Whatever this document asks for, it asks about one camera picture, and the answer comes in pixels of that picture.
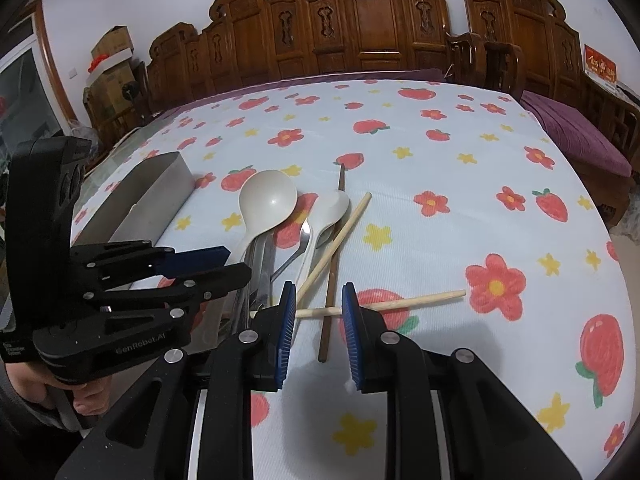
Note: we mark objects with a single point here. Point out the purple seat cushion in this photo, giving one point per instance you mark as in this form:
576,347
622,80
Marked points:
575,130

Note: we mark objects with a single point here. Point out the stainless steel tray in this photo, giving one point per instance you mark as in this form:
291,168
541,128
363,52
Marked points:
150,185

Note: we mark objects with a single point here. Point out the large white ladle spoon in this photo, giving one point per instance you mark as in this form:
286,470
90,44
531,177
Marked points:
267,200

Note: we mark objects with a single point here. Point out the red wall sign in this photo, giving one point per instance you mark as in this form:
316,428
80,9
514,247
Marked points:
600,62

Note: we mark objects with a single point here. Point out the small white spoon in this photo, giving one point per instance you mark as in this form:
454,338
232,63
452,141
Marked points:
331,210

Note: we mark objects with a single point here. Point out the stack of cardboard boxes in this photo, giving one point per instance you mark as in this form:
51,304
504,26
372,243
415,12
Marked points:
112,80

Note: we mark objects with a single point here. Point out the person's left hand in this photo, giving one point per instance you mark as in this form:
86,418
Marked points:
35,385

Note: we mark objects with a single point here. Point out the light wooden chopstick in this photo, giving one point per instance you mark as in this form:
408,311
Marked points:
425,300
345,230

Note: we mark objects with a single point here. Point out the person's left forearm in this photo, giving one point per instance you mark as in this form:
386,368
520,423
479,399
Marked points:
55,416

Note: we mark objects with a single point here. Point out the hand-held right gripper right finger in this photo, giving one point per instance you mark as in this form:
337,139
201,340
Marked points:
352,340

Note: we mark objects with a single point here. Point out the large metal spoon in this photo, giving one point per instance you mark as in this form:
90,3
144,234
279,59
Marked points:
261,270

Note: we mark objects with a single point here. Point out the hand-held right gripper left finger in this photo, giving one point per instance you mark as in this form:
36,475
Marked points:
282,335

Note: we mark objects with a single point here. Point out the wooden armchair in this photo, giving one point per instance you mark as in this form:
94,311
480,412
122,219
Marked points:
492,65

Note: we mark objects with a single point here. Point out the carved wooden bench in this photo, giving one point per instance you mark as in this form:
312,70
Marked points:
300,35

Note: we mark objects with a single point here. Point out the small metal spoon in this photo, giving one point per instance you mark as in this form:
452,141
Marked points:
306,234

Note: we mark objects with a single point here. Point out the dark brown chopstick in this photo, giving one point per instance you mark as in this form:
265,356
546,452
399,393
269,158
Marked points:
331,270

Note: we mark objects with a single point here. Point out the floral printed tablecloth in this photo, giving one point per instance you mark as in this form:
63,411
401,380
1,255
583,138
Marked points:
450,160

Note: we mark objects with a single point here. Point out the carved wooden high-back chair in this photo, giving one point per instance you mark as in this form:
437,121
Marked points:
530,25

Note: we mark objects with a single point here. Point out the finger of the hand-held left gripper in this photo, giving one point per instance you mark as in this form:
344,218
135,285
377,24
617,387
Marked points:
220,280
200,257

